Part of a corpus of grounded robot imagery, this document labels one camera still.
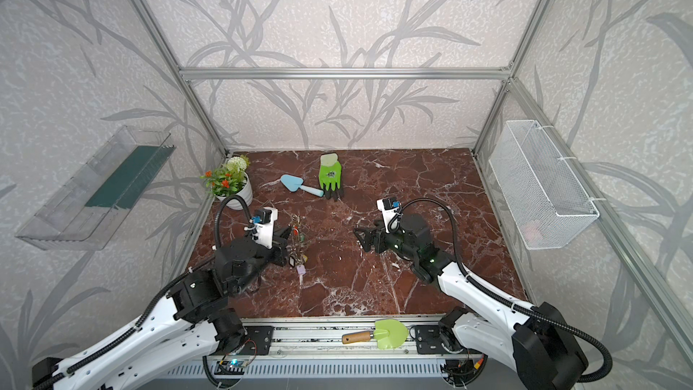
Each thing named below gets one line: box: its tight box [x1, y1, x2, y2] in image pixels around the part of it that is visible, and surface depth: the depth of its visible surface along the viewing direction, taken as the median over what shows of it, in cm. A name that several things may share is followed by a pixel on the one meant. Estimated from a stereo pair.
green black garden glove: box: [318, 152, 343, 202], surface depth 114 cm
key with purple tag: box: [295, 264, 307, 288], surface depth 80 cm
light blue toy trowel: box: [279, 174, 324, 198], surface depth 110 cm
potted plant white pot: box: [199, 155, 254, 211], surface depth 95 cm
